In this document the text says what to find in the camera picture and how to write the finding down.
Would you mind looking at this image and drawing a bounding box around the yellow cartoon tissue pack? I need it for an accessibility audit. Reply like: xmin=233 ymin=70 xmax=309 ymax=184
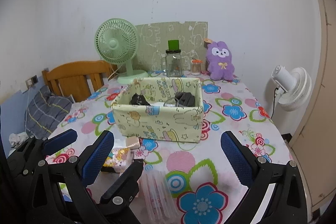
xmin=101 ymin=148 xmax=133 ymax=173

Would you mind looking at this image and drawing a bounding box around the toothpick jar orange lid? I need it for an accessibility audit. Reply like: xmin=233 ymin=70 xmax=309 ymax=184
xmin=190 ymin=59 xmax=203 ymax=76

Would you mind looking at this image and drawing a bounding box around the black sock pair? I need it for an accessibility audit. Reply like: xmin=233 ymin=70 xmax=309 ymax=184
xmin=130 ymin=93 xmax=150 ymax=106

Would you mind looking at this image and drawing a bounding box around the white crumpled cloth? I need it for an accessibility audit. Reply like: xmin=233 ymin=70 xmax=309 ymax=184
xmin=9 ymin=132 xmax=29 ymax=149

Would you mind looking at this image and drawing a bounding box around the floral tablecloth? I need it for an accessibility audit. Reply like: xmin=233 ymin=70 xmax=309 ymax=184
xmin=45 ymin=70 xmax=295 ymax=224

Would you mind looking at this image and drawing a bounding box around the glass mason jar mug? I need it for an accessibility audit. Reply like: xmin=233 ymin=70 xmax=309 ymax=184
xmin=164 ymin=50 xmax=182 ymax=77

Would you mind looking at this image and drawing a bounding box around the wall power socket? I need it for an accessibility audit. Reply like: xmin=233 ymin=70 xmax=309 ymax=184
xmin=26 ymin=75 xmax=38 ymax=89

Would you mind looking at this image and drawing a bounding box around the yellow cartoon fabric box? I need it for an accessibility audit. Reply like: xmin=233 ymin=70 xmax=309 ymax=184
xmin=111 ymin=77 xmax=204 ymax=143

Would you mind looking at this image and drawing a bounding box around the green patterned cardboard panel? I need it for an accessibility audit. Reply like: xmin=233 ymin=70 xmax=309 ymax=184
xmin=135 ymin=20 xmax=209 ymax=72

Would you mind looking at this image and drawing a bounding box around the green cup on jar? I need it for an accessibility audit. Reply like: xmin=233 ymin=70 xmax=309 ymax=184
xmin=168 ymin=39 xmax=179 ymax=51

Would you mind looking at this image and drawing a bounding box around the green desk fan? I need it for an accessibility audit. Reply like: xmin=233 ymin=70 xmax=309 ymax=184
xmin=94 ymin=18 xmax=149 ymax=84

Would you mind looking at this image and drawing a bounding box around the white standing fan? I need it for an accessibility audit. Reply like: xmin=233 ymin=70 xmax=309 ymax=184
xmin=271 ymin=65 xmax=312 ymax=117

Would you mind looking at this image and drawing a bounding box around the grey plaid pillow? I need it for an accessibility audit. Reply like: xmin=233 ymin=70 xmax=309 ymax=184
xmin=25 ymin=85 xmax=74 ymax=139

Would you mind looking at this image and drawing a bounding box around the wooden bed headboard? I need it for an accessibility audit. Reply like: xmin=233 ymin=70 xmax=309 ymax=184
xmin=42 ymin=60 xmax=117 ymax=102

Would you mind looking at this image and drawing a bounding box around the purple bunny plush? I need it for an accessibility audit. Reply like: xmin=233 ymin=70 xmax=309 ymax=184
xmin=204 ymin=39 xmax=235 ymax=81

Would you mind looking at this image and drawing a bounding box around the grey sock pair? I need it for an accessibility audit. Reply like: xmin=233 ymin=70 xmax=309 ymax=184
xmin=174 ymin=92 xmax=195 ymax=107

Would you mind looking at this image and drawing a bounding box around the clear plastic mask pack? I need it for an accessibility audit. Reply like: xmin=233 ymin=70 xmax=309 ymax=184
xmin=139 ymin=170 xmax=178 ymax=223

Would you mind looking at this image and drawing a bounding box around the beige door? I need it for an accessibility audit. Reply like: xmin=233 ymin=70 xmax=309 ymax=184
xmin=289 ymin=0 xmax=335 ymax=214

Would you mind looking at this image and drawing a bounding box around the white beige sock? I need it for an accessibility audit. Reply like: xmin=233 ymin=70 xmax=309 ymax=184
xmin=125 ymin=136 xmax=141 ymax=149

